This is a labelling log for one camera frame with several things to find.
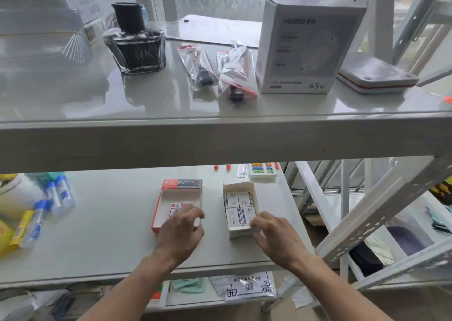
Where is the clear plastic box stack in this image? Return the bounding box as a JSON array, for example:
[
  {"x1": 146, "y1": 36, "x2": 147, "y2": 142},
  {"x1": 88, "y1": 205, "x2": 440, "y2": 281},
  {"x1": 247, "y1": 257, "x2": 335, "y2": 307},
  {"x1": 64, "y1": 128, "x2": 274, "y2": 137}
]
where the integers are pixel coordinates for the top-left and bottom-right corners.
[{"x1": 0, "y1": 0, "x2": 107, "y2": 68}]

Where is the person's right hand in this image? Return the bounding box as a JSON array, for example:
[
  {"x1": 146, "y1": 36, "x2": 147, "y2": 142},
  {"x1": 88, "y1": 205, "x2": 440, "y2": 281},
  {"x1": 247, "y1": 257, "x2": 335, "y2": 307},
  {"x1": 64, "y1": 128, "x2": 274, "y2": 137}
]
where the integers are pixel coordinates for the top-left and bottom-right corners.
[{"x1": 250, "y1": 211, "x2": 312, "y2": 270}]

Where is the person's left forearm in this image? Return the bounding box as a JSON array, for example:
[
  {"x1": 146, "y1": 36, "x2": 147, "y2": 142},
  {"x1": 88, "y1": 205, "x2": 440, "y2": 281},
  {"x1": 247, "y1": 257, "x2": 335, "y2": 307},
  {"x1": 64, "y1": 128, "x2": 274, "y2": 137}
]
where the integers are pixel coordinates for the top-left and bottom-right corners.
[{"x1": 77, "y1": 248, "x2": 179, "y2": 321}]

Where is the orange-edged open cardboard box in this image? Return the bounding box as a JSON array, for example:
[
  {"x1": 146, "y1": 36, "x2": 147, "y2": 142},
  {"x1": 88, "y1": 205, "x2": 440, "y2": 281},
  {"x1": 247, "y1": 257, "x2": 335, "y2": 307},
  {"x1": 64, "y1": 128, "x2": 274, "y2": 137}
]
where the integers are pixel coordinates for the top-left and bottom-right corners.
[{"x1": 151, "y1": 178, "x2": 204, "y2": 233}]

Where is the box of coloured pins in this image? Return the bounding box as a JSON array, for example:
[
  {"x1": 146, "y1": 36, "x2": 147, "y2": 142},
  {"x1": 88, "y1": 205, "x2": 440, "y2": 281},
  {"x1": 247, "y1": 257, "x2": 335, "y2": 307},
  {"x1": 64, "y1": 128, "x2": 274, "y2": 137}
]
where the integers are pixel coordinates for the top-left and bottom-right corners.
[{"x1": 249, "y1": 162, "x2": 278, "y2": 180}]

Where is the cream cloth item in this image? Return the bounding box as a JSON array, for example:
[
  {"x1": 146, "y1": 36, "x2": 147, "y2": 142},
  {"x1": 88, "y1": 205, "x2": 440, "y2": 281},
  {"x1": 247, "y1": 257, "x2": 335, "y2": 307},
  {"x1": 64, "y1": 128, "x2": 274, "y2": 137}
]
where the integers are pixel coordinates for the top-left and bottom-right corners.
[{"x1": 364, "y1": 234, "x2": 397, "y2": 267}]

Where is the teal packet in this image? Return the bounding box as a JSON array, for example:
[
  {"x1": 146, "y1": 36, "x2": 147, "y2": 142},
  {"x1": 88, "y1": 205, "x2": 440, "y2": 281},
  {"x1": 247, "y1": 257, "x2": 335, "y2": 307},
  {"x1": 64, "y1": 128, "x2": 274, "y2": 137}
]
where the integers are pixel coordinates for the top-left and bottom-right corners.
[{"x1": 172, "y1": 278, "x2": 206, "y2": 294}]

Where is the white charger box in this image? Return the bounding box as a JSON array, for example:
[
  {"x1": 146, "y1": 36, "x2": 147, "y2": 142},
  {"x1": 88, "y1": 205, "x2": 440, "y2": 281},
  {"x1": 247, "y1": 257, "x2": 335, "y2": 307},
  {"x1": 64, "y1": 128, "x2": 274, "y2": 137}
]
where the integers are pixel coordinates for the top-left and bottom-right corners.
[{"x1": 255, "y1": 0, "x2": 367, "y2": 95}]

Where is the white cardboard box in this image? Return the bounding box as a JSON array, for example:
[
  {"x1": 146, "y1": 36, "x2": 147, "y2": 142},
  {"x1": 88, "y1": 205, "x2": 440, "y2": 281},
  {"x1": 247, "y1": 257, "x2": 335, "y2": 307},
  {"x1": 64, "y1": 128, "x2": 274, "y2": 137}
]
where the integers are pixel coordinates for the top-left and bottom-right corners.
[{"x1": 222, "y1": 181, "x2": 261, "y2": 239}]

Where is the small white red-label box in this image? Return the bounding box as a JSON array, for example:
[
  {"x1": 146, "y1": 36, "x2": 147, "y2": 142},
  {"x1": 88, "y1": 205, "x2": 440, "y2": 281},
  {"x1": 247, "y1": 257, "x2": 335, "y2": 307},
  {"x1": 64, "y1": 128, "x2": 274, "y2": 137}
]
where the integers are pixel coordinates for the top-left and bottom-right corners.
[{"x1": 170, "y1": 202, "x2": 193, "y2": 216}]

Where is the white round roll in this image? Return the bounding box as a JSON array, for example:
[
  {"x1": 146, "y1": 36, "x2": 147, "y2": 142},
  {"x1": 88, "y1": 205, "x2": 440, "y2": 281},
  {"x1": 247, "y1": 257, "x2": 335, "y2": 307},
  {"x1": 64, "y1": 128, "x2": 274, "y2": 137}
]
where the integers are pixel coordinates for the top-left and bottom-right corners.
[{"x1": 0, "y1": 173, "x2": 47, "y2": 221}]

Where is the white metal shelf rack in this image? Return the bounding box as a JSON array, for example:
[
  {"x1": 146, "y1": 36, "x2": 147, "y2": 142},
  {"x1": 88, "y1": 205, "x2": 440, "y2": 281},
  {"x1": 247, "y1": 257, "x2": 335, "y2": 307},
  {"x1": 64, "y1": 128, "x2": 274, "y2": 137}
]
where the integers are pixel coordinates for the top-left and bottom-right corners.
[{"x1": 0, "y1": 0, "x2": 452, "y2": 321}]

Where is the clear pink-edged bag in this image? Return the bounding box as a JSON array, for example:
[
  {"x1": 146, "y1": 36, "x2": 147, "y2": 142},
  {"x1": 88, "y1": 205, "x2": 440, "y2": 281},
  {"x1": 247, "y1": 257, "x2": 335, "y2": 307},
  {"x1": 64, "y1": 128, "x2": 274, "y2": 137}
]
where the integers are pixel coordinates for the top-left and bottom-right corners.
[{"x1": 216, "y1": 41, "x2": 259, "y2": 103}]

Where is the black glass ink bottle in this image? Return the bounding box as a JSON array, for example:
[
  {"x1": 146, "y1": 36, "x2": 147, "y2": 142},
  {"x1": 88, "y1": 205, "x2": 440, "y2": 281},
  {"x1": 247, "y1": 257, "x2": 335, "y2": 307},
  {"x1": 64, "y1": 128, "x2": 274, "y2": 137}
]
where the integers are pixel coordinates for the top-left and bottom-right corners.
[{"x1": 103, "y1": 2, "x2": 167, "y2": 75}]

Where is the dotted clear packet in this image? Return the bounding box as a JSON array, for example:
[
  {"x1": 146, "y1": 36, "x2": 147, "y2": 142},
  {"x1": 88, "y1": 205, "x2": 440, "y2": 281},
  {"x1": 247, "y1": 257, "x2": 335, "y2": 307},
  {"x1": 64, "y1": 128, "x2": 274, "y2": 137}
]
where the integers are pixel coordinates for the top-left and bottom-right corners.
[{"x1": 209, "y1": 275, "x2": 232, "y2": 296}]

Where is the purple cloth item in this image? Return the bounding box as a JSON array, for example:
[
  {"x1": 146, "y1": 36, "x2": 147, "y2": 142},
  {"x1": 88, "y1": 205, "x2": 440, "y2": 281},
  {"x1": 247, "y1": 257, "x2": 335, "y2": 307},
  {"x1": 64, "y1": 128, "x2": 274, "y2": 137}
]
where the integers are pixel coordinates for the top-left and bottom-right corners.
[{"x1": 386, "y1": 226, "x2": 426, "y2": 258}]

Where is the white orange-striped flat base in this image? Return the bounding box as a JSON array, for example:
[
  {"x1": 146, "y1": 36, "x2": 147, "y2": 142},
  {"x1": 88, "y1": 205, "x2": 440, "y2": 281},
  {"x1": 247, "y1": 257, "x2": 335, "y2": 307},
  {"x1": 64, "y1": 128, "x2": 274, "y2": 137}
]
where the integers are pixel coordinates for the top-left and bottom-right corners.
[{"x1": 337, "y1": 54, "x2": 420, "y2": 95}]

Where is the clear bag with black part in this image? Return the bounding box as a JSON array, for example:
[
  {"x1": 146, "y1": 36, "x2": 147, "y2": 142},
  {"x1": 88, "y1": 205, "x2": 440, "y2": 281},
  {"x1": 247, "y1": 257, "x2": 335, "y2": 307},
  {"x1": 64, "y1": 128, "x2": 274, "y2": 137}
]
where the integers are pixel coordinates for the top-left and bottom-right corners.
[{"x1": 176, "y1": 43, "x2": 222, "y2": 92}]

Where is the person's right forearm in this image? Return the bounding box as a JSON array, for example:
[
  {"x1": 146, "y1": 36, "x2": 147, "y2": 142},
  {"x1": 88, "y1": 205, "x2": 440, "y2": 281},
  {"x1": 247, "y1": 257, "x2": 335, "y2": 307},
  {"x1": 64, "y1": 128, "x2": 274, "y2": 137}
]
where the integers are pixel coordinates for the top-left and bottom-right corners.
[{"x1": 282, "y1": 253, "x2": 394, "y2": 321}]

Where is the yellow packet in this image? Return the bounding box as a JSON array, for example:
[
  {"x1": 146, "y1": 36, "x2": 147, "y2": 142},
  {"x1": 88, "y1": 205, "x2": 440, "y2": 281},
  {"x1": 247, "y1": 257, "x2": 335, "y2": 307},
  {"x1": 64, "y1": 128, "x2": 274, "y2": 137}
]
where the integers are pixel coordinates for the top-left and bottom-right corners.
[{"x1": 0, "y1": 209, "x2": 36, "y2": 256}]

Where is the blue-capped glue bottle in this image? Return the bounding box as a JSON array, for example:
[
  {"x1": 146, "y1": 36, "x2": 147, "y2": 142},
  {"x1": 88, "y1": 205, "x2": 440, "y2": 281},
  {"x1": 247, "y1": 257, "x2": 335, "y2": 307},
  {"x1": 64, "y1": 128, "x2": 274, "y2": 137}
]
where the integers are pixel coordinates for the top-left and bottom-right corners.
[
  {"x1": 45, "y1": 181, "x2": 63, "y2": 214},
  {"x1": 56, "y1": 175, "x2": 76, "y2": 209},
  {"x1": 19, "y1": 200, "x2": 51, "y2": 249}
]

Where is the dark cloth item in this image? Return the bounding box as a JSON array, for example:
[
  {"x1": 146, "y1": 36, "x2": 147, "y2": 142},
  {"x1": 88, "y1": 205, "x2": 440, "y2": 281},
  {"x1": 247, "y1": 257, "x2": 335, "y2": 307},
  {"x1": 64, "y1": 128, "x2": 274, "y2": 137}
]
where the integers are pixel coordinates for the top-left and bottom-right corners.
[{"x1": 349, "y1": 241, "x2": 384, "y2": 277}]

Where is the white packet with black pattern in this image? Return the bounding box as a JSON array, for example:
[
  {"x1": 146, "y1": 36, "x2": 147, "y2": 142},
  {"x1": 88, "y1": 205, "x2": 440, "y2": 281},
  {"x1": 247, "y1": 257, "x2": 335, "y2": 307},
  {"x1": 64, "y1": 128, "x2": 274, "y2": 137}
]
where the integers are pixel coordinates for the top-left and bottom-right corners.
[{"x1": 225, "y1": 272, "x2": 278, "y2": 302}]

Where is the person's left hand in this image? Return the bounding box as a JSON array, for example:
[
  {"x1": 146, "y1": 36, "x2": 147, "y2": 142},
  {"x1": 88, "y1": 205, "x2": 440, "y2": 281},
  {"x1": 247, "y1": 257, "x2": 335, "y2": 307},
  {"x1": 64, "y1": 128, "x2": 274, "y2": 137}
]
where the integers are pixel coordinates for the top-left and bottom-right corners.
[{"x1": 155, "y1": 204, "x2": 206, "y2": 262}]

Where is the white perforated metal rack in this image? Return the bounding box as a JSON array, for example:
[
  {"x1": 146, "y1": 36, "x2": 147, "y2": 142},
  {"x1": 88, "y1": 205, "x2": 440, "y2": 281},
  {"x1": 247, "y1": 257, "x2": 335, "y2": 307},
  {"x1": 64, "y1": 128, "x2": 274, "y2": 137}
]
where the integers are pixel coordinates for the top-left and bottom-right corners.
[{"x1": 293, "y1": 153, "x2": 452, "y2": 291}]

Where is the orange and white box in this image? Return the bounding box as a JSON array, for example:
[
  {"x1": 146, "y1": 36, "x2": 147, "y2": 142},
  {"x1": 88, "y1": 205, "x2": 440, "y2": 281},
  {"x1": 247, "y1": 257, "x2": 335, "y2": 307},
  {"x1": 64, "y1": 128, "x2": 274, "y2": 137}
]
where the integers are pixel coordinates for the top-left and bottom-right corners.
[{"x1": 150, "y1": 281, "x2": 170, "y2": 308}]

